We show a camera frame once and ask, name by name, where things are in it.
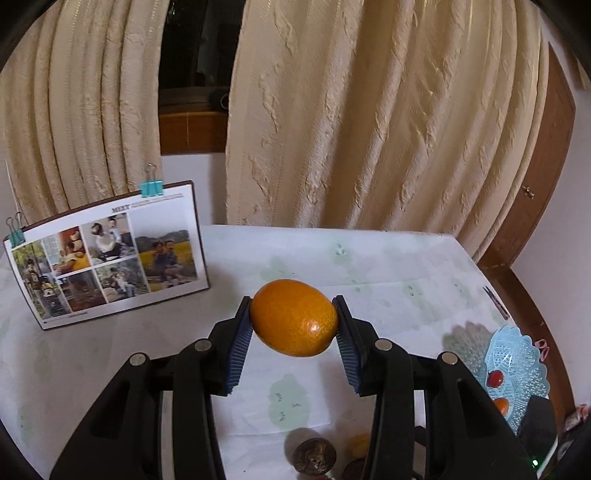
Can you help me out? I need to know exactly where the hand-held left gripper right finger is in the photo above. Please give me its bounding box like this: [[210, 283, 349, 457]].
[[331, 295, 539, 480]]

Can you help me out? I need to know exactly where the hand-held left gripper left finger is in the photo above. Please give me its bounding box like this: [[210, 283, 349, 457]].
[[48, 295, 254, 480]]

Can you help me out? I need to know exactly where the light blue plastic basket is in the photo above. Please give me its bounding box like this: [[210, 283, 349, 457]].
[[484, 324, 552, 435]]

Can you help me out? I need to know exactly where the large oval orange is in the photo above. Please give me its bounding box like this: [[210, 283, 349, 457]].
[[249, 279, 338, 358]]

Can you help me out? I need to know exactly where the dark brown passion fruit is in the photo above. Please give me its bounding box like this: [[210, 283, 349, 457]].
[[294, 438, 338, 474], [342, 457, 370, 480]]

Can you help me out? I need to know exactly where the white printed tablecloth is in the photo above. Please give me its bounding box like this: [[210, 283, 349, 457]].
[[0, 224, 522, 480]]

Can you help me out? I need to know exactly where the photo collage board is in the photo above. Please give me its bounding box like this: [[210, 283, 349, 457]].
[[2, 181, 211, 330]]

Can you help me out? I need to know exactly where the teal binder clip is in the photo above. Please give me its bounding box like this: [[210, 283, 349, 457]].
[[6, 213, 25, 247], [140, 164, 164, 198]]

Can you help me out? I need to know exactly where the wide cream curtain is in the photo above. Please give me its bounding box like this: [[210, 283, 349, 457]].
[[225, 0, 568, 264]]

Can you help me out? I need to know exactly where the brown wooden door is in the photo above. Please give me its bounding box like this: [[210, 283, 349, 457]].
[[478, 41, 578, 268]]

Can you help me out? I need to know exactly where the narrow cream curtain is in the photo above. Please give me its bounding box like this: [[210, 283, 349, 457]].
[[0, 0, 169, 232]]

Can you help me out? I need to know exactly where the dark window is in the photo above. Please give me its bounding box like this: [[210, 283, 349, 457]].
[[158, 0, 247, 155]]

